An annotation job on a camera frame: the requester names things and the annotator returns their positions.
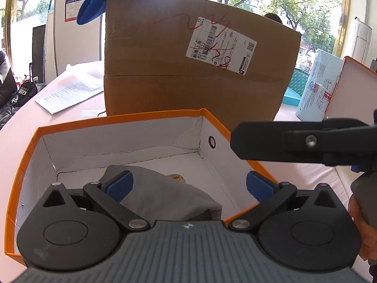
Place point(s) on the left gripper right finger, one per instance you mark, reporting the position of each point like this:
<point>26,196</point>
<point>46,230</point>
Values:
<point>270,196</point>

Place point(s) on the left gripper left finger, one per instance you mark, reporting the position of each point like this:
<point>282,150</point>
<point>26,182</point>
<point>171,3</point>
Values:
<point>107,194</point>

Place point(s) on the grey cloth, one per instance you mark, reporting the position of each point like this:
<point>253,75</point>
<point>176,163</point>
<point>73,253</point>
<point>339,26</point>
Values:
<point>155,197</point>

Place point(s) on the shiny gold egg-shaped object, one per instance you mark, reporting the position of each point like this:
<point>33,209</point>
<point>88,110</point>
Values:
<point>177,177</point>

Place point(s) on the person's right hand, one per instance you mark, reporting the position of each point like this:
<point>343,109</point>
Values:
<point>368,233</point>

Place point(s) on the orange shoe box lid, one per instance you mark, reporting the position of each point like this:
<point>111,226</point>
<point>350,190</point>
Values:
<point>355,95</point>

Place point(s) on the white blue tissue pack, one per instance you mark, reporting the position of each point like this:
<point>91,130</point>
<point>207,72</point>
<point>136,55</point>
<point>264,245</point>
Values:
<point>320,86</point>

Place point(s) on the teal flat box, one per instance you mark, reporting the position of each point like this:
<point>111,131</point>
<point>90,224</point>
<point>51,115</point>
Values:
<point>295,89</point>

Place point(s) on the orange shoe box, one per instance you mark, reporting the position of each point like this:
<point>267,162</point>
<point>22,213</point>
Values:
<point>190,143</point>

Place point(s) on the white paper sheet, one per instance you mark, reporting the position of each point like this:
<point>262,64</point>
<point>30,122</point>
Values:
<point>76,84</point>

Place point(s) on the black bag with logo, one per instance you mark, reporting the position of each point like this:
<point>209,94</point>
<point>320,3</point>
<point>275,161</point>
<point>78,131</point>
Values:
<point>26,92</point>

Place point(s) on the large brown cardboard box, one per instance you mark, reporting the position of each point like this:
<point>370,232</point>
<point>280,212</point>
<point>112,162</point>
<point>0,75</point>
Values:
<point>163,55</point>

